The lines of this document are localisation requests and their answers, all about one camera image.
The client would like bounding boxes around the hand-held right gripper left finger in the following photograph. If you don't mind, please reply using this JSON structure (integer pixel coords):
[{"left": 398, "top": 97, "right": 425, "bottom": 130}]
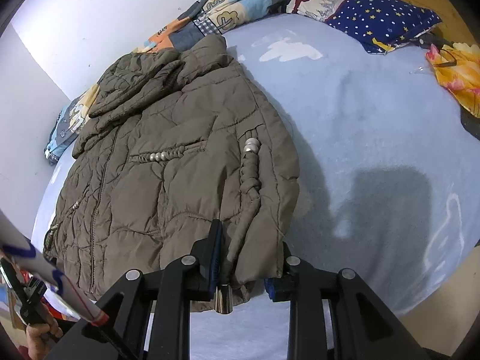
[{"left": 45, "top": 219, "right": 226, "bottom": 360}]

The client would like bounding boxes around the striped red white pillow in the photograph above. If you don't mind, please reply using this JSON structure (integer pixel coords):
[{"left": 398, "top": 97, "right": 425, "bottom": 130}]
[{"left": 287, "top": 0, "right": 361, "bottom": 21}]

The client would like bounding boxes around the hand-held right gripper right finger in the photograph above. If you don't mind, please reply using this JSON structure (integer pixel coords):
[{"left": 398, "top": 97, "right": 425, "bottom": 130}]
[{"left": 262, "top": 242, "right": 432, "bottom": 360}]

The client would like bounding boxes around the patchwork tree print quilt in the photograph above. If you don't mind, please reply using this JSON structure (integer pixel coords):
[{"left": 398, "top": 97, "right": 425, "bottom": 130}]
[{"left": 45, "top": 0, "right": 338, "bottom": 166}]

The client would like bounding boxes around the bed with blue cloud sheet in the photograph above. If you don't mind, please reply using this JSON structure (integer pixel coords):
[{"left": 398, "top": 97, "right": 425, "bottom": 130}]
[{"left": 30, "top": 11, "right": 480, "bottom": 360}]

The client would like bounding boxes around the person's left hand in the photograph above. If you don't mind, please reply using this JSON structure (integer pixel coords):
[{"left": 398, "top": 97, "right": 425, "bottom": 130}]
[{"left": 27, "top": 318, "right": 64, "bottom": 360}]

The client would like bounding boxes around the navy star print pillow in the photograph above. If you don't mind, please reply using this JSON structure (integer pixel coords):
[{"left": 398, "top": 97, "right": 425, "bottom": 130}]
[{"left": 324, "top": 0, "right": 443, "bottom": 54}]

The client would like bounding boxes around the yellow floral cloth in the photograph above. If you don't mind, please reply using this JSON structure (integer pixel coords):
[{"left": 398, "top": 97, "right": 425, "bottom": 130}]
[{"left": 425, "top": 43, "right": 480, "bottom": 119}]

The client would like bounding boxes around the olive quilted hooded jacket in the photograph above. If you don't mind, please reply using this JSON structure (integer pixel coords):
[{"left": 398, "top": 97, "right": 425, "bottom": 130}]
[{"left": 42, "top": 34, "right": 301, "bottom": 314}]

